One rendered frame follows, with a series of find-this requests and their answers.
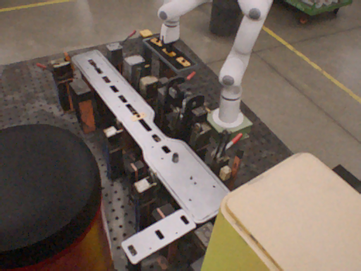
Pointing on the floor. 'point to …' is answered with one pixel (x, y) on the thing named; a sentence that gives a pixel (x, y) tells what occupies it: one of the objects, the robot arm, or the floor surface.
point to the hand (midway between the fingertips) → (169, 48)
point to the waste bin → (225, 17)
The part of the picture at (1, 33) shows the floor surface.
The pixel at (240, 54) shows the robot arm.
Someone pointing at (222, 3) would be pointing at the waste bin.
